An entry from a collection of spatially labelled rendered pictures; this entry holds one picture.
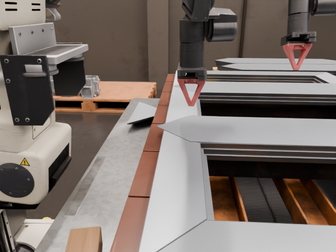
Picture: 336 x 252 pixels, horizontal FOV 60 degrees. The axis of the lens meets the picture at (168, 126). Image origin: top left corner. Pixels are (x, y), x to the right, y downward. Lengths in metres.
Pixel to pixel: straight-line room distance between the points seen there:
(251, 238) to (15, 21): 0.67
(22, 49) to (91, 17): 4.03
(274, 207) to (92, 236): 0.61
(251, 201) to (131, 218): 0.60
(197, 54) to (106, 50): 4.09
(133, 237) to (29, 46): 0.51
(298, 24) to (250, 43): 3.83
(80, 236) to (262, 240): 0.35
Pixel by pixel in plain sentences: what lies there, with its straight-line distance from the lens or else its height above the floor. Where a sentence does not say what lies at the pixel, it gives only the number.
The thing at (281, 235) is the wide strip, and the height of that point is 0.85.
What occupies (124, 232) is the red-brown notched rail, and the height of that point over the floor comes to 0.83.
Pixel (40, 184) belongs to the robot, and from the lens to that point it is 0.84.
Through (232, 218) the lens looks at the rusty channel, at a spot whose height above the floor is 0.68.
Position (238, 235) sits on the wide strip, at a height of 0.85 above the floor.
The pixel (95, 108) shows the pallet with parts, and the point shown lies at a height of 0.04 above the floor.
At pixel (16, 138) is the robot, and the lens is 0.80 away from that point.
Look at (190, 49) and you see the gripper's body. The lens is 0.67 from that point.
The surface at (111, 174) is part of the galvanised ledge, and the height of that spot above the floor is 0.68.
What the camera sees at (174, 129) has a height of 0.85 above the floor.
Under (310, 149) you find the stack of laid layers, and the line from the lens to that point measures 0.73.
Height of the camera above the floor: 1.13
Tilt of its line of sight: 22 degrees down
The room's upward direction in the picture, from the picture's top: straight up
